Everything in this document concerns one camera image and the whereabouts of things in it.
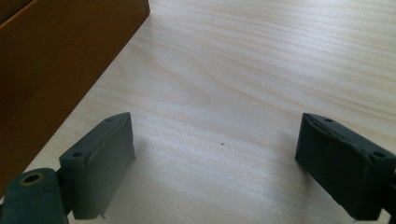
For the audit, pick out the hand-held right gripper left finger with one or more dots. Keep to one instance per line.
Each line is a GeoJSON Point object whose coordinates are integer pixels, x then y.
{"type": "Point", "coordinates": [99, 161]}

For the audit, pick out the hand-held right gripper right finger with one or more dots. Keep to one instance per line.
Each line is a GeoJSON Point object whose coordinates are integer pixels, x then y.
{"type": "Point", "coordinates": [342, 168]}

